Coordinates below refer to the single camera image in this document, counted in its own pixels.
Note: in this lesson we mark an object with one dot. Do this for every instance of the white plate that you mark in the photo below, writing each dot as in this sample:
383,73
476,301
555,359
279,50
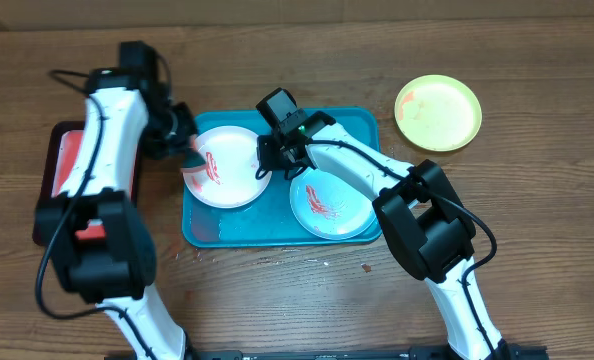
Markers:
228,180

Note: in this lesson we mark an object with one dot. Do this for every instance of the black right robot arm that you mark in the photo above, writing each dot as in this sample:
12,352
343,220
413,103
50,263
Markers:
427,229

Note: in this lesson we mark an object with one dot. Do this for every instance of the dark red water tray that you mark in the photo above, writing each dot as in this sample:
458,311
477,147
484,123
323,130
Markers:
62,152

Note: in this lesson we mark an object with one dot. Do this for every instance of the yellow-green plate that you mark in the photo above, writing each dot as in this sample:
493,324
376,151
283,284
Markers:
438,113

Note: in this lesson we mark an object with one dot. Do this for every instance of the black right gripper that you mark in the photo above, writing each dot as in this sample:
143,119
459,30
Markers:
267,148

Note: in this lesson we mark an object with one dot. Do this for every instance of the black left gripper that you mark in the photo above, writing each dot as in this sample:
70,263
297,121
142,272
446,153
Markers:
188,127

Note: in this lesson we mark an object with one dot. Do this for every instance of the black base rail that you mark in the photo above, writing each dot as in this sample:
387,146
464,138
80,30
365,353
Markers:
512,351

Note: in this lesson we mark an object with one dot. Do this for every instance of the light blue plate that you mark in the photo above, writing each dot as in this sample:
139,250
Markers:
328,207

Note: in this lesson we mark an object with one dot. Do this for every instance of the blue plastic tray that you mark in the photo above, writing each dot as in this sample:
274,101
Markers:
266,221

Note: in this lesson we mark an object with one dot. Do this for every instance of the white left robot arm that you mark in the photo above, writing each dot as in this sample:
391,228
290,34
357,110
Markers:
99,256

